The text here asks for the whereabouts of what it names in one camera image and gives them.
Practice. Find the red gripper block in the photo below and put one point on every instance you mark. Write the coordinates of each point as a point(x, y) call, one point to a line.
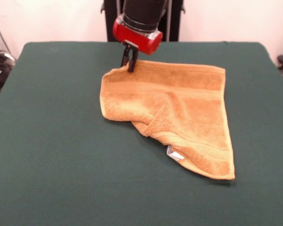
point(136, 40)

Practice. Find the dark green table cloth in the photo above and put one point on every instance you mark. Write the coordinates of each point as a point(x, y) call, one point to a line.
point(61, 153)

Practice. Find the tan terry towel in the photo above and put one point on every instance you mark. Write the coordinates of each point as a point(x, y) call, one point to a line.
point(179, 113)

